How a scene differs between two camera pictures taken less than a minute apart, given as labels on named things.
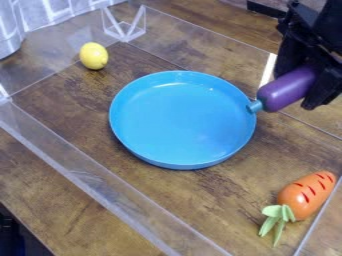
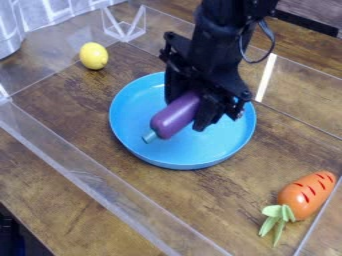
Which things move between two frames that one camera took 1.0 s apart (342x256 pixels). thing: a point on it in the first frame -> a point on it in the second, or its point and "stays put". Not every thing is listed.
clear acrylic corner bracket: x=122 y=30 stays put
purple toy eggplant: x=286 y=88 -> x=174 y=117
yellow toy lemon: x=94 y=55 stays put
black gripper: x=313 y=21 -> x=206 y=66
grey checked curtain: x=23 y=16 stays put
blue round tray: x=182 y=119 stays put
